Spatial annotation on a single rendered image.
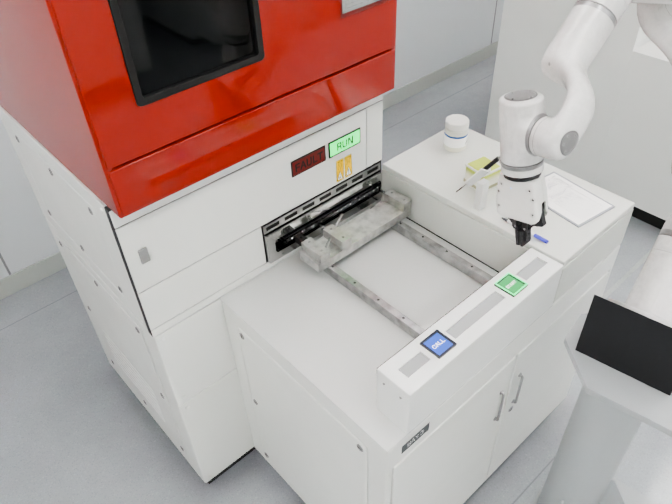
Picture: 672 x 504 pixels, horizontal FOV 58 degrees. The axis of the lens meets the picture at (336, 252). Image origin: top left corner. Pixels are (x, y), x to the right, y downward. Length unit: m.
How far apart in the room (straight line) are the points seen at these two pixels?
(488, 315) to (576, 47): 0.58
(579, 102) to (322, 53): 0.59
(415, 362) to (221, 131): 0.64
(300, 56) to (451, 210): 0.61
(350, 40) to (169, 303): 0.78
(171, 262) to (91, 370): 1.30
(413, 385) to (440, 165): 0.80
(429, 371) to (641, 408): 0.49
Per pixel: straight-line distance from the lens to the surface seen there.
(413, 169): 1.83
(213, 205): 1.49
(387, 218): 1.78
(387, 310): 1.55
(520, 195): 1.30
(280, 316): 1.59
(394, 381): 1.27
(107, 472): 2.43
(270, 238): 1.65
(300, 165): 1.61
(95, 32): 1.17
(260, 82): 1.38
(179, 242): 1.49
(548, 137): 1.19
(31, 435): 2.64
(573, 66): 1.26
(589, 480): 1.93
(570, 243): 1.64
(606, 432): 1.74
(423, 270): 1.70
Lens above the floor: 1.98
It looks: 41 degrees down
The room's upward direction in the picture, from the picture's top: 3 degrees counter-clockwise
